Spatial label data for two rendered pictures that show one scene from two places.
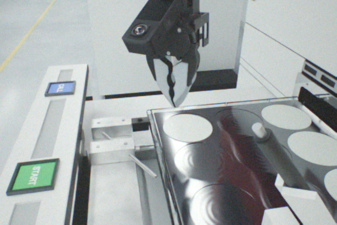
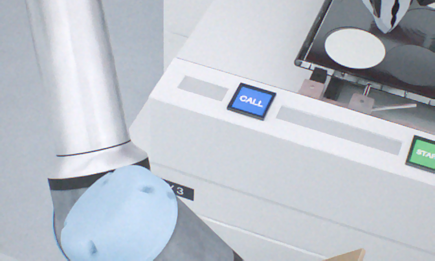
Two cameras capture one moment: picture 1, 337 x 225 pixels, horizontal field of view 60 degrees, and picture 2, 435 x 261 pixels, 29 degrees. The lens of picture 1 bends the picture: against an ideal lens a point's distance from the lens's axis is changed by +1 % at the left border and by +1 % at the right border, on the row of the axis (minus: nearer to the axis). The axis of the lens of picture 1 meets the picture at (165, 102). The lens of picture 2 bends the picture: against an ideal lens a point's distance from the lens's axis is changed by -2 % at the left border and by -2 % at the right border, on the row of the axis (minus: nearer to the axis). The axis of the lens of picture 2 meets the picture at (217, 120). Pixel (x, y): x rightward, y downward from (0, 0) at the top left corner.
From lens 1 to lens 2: 1.16 m
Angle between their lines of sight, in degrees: 49
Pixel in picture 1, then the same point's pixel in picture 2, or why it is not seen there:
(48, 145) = (377, 140)
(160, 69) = (386, 4)
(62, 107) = (300, 113)
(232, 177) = not seen: outside the picture
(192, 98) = (226, 16)
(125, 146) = (366, 103)
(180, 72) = not seen: outside the picture
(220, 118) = (355, 19)
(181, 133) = (364, 57)
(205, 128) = (366, 37)
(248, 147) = (414, 28)
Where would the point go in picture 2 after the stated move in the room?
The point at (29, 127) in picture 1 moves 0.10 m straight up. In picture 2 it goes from (334, 146) to (345, 94)
